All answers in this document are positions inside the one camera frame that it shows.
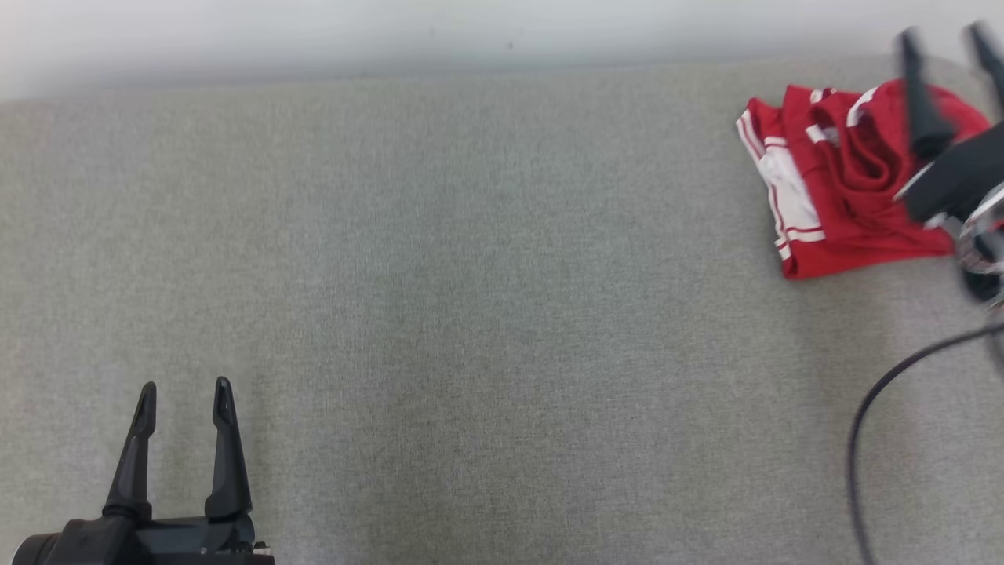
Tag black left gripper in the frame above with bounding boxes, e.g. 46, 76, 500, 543
59, 376, 275, 565

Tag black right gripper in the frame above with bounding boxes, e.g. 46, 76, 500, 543
894, 21, 1004, 226

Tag red Bulls shorts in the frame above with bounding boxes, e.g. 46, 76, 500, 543
806, 78, 994, 236

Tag red basketball jersey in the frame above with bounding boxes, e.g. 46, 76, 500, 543
736, 85, 959, 281

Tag grey fabric sofa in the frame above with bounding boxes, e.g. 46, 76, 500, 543
0, 51, 1004, 565

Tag thin black cable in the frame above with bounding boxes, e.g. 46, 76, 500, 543
847, 320, 1004, 565

